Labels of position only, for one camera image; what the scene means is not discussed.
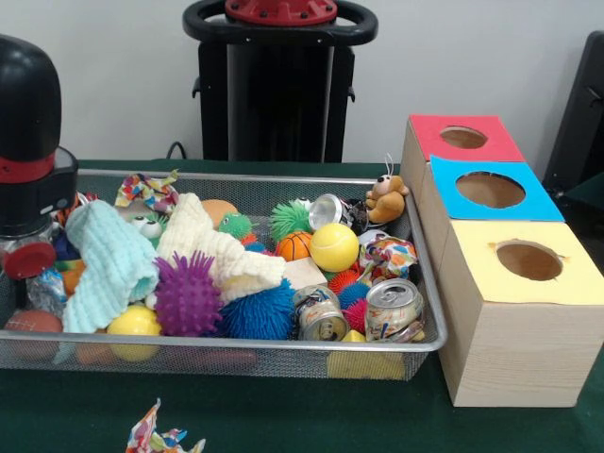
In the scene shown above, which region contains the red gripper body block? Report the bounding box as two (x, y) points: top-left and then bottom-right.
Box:
(2, 240), (58, 281)

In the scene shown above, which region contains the crinkled clear plastic wrapper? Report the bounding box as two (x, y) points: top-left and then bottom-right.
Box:
(26, 268), (69, 315)

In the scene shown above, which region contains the mint green knitted cloth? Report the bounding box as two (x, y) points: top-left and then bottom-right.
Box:
(62, 200), (160, 334)

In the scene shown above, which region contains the colourful polka dot cloth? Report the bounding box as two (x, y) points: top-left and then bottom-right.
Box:
(113, 172), (180, 216)

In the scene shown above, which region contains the purple spiky ball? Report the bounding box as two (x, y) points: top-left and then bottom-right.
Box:
(153, 252), (226, 338)

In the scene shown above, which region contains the cream knitted cloth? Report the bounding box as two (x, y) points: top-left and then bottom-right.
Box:
(158, 193), (287, 305)

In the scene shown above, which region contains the colourful patchwork cloth scrap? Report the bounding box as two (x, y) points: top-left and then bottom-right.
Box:
(126, 399), (207, 453)

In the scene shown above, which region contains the clear mesh bin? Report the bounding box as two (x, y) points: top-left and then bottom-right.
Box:
(0, 168), (449, 381)

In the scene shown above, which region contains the wooden box with three holes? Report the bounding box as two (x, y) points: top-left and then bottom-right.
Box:
(398, 114), (604, 409)

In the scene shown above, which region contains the small brown football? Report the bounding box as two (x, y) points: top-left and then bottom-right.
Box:
(4, 309), (65, 337)

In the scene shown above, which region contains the orange plastic building block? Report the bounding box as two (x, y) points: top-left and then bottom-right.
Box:
(55, 259), (88, 295)

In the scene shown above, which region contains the plain yellow ball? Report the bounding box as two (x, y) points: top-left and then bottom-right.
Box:
(106, 305), (163, 362)

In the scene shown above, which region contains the green fuzzy toy with eyes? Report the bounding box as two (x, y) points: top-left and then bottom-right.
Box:
(271, 200), (314, 242)
(130, 214), (166, 249)

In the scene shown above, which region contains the small orange basketball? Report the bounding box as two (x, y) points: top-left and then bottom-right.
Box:
(277, 231), (314, 263)

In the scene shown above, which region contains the dark green table cloth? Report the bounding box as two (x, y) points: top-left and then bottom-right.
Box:
(0, 159), (604, 453)

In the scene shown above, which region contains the yellow tennis ball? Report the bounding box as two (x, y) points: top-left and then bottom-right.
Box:
(310, 223), (361, 273)

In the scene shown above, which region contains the silver drink can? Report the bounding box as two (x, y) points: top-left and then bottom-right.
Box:
(366, 278), (427, 343)

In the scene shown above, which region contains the black office chair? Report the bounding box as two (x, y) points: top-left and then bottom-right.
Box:
(543, 31), (604, 213)

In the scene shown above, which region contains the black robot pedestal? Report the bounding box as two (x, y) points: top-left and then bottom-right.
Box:
(183, 0), (378, 163)

